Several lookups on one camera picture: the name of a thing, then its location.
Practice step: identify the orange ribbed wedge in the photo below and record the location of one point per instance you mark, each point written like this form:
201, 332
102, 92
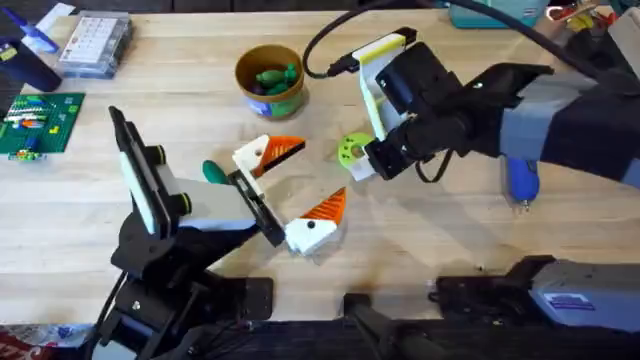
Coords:
327, 210

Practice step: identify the black rail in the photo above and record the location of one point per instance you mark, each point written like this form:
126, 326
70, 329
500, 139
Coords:
450, 342

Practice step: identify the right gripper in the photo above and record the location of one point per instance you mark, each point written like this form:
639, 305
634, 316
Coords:
440, 132

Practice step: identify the colourful cloth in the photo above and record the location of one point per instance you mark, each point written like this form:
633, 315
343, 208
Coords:
40, 340

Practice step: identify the teal box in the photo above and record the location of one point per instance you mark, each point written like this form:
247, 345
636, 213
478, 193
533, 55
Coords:
500, 12

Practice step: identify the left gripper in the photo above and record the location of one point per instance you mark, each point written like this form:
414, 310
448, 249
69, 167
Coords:
215, 205

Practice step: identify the green toy vegetable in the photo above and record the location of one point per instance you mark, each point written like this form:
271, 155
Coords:
215, 173

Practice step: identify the pale grey box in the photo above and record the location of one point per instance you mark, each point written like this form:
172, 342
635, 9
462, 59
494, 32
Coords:
627, 37

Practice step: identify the blue tool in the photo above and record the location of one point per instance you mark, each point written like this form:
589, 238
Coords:
35, 35

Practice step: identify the upright wrist plate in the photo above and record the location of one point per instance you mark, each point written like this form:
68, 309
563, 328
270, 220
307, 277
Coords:
135, 175
375, 90

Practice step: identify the left upright wrist plate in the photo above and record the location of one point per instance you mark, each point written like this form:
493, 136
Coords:
135, 175

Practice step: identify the right upright wrist plate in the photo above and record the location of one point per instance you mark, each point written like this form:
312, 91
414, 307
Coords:
375, 90

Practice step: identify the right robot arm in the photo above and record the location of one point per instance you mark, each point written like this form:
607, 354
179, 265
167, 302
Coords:
590, 130

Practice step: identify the green board with blocks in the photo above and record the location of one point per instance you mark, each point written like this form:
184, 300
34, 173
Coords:
42, 122

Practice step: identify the clear plastic box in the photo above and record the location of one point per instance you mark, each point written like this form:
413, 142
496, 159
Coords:
95, 42

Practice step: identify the dark blue box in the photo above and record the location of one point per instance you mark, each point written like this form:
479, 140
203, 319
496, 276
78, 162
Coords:
27, 67

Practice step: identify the green disc with holes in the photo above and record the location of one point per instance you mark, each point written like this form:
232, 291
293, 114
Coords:
348, 150

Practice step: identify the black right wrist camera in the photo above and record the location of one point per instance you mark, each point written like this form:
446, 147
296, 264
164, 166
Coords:
420, 75

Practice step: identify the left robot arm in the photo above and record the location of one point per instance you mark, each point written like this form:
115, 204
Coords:
150, 315

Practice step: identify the brown tub with toys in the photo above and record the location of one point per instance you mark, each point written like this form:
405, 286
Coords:
272, 95

